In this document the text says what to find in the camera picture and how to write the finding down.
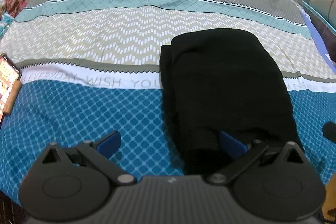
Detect black pants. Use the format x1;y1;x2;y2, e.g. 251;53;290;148
159;28;300;175

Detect purple mattress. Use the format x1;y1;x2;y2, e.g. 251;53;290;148
300;11;335;73

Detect wooden phone stand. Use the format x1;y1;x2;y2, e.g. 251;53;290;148
3;80;22;115

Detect striped patterned bed sheet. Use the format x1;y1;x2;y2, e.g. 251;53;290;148
1;0;335;201

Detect smartphone with lit screen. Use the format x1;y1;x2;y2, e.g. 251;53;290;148
1;53;21;122

